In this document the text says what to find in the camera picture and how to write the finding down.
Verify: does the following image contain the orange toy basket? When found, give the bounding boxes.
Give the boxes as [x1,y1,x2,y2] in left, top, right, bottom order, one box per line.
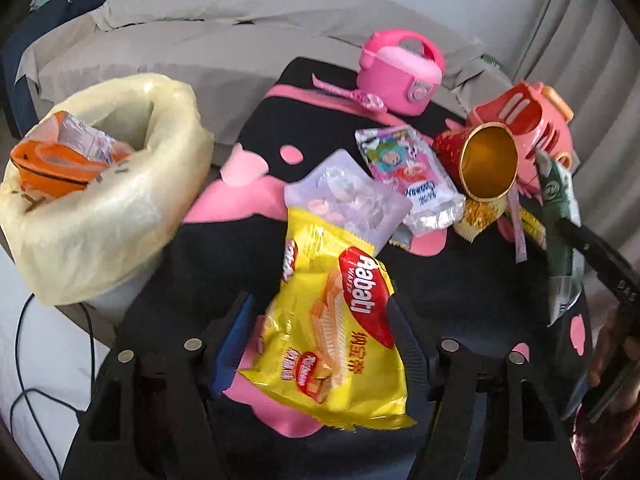
[465,79,575,196]

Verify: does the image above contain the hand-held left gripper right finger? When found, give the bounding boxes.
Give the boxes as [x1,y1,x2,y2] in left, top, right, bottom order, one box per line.
[387,295,583,480]

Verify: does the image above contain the pink lollipop-shaped wrapper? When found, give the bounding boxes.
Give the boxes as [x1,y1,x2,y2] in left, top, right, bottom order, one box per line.
[311,72,386,115]

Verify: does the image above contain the grey covered sofa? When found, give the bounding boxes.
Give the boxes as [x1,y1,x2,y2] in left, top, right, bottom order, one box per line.
[15,0,516,146]

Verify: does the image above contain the yellow strip wrapper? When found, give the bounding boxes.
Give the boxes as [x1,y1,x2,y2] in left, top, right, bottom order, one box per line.
[520,207,548,251]

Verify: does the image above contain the person's right hand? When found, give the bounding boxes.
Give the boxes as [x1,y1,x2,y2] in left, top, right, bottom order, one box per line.
[587,310,621,388]

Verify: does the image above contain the pink strip wrapper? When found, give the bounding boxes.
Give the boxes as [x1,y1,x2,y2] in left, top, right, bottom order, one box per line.
[505,190,528,263]

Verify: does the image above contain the orange snack packet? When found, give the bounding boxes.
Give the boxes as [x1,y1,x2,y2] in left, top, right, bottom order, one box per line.
[10,110,133,201]

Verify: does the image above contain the black cable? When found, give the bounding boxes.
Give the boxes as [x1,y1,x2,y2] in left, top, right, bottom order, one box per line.
[10,292,96,476]

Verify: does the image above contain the clear plastic packet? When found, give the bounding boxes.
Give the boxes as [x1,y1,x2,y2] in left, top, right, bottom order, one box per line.
[284,149,412,256]

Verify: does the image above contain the person's right forearm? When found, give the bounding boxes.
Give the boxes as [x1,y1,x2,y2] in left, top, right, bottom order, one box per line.
[572,395,640,480]

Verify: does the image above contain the grey curtain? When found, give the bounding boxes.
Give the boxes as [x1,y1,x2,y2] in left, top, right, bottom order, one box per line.
[515,0,640,171]

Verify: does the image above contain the red and gold paper cup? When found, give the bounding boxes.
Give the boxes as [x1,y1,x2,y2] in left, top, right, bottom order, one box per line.
[431,122,517,203]

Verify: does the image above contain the yellow wafer packet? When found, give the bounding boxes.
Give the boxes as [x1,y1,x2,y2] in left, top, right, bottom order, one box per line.
[236,205,418,431]

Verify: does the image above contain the gold foil wrapper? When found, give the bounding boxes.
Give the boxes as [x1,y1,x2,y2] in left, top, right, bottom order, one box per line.
[452,195,508,243]

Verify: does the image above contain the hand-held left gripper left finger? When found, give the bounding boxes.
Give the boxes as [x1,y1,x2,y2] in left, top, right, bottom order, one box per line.
[60,291,258,480]

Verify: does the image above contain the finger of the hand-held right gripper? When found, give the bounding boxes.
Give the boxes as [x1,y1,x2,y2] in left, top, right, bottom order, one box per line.
[552,216,640,308]

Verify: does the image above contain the pink toy rice cooker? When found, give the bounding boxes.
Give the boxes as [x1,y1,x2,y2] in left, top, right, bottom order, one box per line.
[356,30,446,117]

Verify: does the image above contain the dark blue cabinet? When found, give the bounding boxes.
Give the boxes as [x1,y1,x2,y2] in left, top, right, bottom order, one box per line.
[2,0,116,136]

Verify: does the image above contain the colourful cartoon snack packet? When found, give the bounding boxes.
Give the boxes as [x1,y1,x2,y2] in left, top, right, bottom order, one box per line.
[354,125,466,238]

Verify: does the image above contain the trash bin with yellow bag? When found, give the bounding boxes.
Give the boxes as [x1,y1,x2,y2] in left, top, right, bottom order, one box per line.
[0,72,216,308]

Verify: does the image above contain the black and pink printed blanket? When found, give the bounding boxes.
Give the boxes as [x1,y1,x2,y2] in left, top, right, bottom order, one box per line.
[60,57,601,480]

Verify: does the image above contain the green snack packet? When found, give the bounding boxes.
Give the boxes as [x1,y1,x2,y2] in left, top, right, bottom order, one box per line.
[535,149,586,328]

